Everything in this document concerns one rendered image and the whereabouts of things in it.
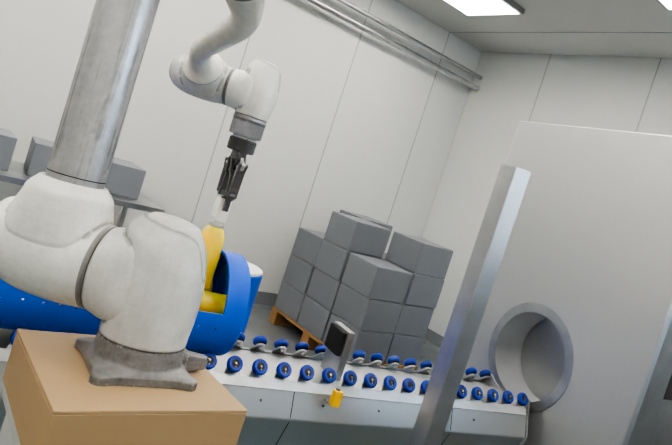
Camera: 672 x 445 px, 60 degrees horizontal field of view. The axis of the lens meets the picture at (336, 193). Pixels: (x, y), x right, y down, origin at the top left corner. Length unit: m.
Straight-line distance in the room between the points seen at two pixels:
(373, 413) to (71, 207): 1.18
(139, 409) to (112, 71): 0.56
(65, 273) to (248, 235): 4.71
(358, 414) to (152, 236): 1.05
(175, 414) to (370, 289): 3.69
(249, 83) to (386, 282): 3.32
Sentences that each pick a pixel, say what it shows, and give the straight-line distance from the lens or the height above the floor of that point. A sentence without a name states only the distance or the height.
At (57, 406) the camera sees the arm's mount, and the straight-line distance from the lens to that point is 0.96.
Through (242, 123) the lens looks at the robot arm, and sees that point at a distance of 1.56.
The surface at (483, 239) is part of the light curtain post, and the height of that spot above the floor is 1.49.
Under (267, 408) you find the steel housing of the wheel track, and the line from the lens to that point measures 1.73.
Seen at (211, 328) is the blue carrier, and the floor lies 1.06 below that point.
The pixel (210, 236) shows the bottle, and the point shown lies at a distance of 1.60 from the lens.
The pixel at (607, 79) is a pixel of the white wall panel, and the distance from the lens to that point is 6.33.
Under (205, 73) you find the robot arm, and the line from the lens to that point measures 1.55.
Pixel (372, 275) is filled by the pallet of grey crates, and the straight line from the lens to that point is 4.63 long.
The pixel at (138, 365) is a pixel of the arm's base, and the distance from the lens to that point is 1.06.
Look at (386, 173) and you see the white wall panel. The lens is 6.54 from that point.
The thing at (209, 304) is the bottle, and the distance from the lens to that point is 1.60.
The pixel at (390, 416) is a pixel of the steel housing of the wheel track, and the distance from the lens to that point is 1.96.
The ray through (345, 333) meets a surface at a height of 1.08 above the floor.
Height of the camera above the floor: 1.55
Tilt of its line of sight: 2 degrees down
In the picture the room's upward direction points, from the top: 18 degrees clockwise
